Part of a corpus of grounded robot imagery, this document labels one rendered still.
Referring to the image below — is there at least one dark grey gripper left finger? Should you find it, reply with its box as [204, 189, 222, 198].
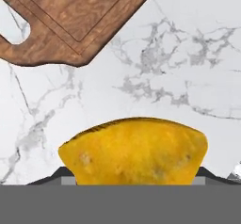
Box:
[27, 166, 77, 186]

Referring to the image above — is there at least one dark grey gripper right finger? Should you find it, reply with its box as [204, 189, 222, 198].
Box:
[191, 166, 237, 186]

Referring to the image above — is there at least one wooden cutting board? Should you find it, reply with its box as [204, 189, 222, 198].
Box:
[0, 0, 163, 68]

